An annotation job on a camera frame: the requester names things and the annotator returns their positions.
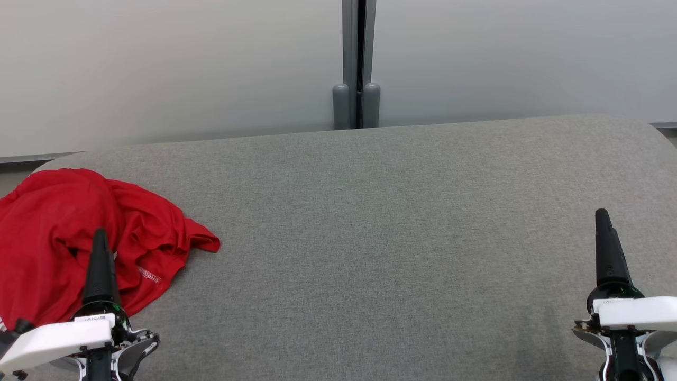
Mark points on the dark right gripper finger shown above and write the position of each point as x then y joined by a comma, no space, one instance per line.
611,254

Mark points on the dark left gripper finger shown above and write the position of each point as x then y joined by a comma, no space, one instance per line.
100,270

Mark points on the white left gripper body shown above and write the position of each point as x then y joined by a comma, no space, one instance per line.
53,341

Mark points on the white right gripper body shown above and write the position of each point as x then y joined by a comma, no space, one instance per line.
640,312

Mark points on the red jersey white sleeves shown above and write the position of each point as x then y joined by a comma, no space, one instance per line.
47,238

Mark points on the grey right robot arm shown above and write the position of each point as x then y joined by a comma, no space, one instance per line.
627,354

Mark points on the light grey partition panel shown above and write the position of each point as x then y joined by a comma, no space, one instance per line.
158,63
529,53

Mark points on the grey partition post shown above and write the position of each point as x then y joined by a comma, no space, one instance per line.
371,106
341,106

